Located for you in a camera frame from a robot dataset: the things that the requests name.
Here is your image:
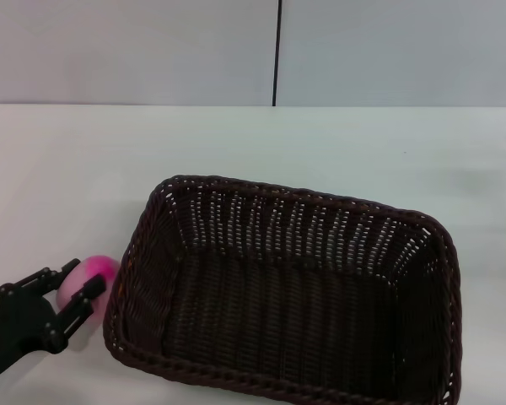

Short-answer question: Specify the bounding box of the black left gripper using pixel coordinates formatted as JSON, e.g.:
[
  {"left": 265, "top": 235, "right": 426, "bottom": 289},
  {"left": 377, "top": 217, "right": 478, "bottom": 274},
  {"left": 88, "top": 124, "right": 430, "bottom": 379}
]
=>
[{"left": 0, "top": 258, "right": 108, "bottom": 354}]

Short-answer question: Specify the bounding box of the pink foam ball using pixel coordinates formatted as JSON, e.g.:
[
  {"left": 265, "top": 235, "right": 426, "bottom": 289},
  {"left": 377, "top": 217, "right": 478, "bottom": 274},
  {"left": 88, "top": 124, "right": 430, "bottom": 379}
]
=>
[{"left": 55, "top": 254, "right": 121, "bottom": 323}]

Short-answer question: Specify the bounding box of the dark brown woven basket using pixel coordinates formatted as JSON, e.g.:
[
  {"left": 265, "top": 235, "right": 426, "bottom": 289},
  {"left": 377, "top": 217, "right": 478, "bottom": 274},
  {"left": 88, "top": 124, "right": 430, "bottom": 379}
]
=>
[{"left": 103, "top": 174, "right": 466, "bottom": 405}]

